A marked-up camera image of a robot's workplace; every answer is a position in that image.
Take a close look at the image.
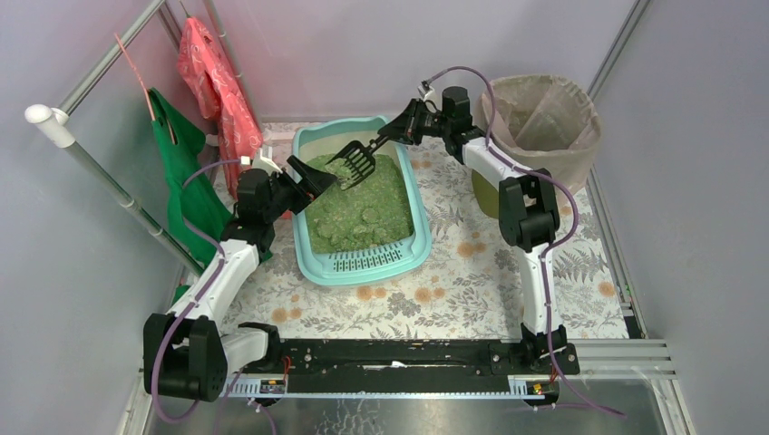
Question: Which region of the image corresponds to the white capped metal pole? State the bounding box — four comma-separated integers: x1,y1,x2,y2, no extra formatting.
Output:
24,104,202,276

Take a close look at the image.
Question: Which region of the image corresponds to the green cloth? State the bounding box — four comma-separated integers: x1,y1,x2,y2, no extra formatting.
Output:
149,88,232,267

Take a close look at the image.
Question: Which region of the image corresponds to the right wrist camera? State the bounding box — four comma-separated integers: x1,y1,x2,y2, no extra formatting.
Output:
417,81,437,104

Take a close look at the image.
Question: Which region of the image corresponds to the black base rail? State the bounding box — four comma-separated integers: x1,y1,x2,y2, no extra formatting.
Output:
244,339,579,396

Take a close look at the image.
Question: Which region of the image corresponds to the green cat litter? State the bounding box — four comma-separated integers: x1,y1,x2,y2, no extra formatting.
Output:
304,155,414,254

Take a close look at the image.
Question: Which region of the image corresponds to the pink hanger rod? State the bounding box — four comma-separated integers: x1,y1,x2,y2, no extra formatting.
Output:
113,33,156,121

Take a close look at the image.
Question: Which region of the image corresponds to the black litter scoop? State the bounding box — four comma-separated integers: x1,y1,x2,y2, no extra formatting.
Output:
325,135,389,190

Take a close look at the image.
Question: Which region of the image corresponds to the floral mat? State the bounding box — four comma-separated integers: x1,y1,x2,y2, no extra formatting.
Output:
170,120,629,341

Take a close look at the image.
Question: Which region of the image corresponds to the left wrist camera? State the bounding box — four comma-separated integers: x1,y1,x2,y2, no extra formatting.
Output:
239,146,282,175

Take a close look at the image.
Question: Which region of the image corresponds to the pink patterned cloth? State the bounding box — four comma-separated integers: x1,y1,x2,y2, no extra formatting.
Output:
176,16,294,220

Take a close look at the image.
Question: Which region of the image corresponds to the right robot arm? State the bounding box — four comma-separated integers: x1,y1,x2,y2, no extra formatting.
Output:
371,86,575,374

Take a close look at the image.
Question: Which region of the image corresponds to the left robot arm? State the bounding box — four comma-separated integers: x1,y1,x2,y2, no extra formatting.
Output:
143,156,338,402

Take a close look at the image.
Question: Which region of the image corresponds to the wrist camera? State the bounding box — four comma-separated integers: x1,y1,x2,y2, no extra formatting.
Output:
417,81,437,104
239,146,282,175

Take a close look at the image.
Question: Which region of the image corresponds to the teal litter box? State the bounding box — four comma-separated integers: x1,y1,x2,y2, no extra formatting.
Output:
292,116,432,287

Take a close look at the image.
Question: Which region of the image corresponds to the bin with plastic liner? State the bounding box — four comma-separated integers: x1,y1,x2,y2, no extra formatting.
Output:
472,74,602,195

